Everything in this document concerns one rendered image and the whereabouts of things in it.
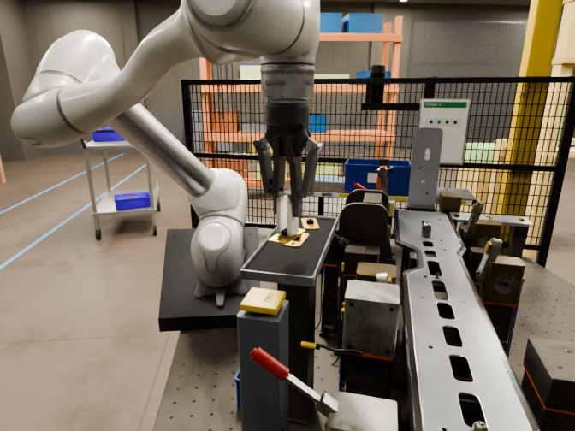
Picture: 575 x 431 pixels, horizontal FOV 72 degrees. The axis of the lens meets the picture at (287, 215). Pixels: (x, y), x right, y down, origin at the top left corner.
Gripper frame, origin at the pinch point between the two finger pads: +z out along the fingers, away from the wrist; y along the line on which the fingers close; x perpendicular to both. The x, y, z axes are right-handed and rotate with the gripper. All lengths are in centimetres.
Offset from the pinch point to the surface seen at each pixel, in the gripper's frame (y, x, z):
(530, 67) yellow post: 39, 155, -33
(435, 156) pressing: 8, 115, 4
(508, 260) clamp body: 39, 53, 21
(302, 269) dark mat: 3.7, -0.9, 9.8
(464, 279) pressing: 29, 45, 26
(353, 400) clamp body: 19.9, -17.0, 19.8
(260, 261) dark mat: -5.3, -1.3, 9.8
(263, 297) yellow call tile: 2.9, -13.2, 9.8
